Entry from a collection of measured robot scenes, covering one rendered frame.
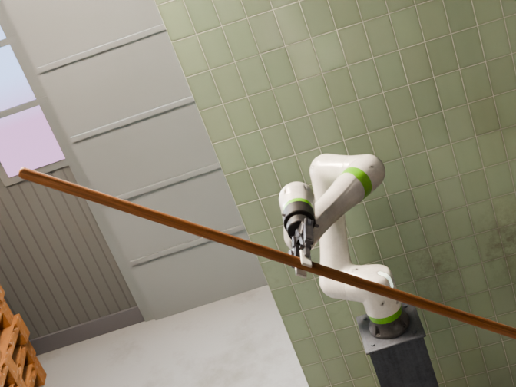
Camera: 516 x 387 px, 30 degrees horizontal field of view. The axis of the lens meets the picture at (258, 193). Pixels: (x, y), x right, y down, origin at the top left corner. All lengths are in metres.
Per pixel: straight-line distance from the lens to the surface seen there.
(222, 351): 5.73
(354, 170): 3.20
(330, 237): 3.40
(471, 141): 3.89
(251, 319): 5.87
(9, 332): 5.90
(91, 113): 5.52
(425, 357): 3.51
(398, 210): 3.99
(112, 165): 5.66
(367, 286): 2.67
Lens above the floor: 3.39
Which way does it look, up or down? 28 degrees down
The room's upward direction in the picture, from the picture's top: 21 degrees counter-clockwise
